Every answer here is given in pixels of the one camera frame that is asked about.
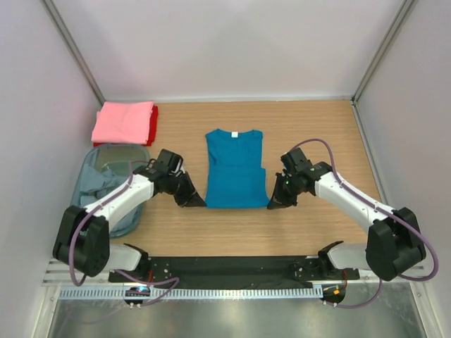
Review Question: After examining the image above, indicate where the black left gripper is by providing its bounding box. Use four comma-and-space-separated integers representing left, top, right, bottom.
165, 171, 206, 208

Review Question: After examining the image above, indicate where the blue t shirt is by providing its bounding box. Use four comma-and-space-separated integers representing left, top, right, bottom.
206, 129, 269, 209

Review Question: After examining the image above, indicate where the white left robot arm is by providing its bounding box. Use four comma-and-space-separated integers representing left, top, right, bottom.
53, 149, 206, 287

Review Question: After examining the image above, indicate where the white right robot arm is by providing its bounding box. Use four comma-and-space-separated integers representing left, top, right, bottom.
267, 148, 426, 281

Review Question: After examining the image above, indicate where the red folded t shirt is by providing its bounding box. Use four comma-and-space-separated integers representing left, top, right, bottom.
92, 104, 159, 148

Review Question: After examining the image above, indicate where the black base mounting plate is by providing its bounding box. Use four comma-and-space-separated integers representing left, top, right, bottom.
108, 255, 361, 290

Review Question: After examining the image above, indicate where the grey t shirt in basket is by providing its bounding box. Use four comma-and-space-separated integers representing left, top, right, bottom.
72, 165, 142, 238

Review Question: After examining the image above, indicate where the teal mesh laundry basket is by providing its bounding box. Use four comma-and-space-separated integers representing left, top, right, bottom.
70, 143, 152, 239

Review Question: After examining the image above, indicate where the pink folded t shirt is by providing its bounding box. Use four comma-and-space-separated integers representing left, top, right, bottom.
91, 101, 154, 144

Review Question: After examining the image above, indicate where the white slotted cable duct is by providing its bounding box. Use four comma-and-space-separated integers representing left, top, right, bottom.
58, 284, 323, 301

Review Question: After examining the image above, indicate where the aluminium frame rail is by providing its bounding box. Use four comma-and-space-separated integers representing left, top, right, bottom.
41, 256, 430, 287

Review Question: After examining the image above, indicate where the right aluminium corner post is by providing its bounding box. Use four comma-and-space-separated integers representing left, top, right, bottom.
351, 0, 418, 106

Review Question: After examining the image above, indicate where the aluminium corner post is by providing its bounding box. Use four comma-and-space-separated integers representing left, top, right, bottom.
40, 0, 105, 105
351, 0, 418, 106

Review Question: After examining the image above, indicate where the left aluminium corner post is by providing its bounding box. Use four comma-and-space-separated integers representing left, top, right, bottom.
40, 0, 105, 105

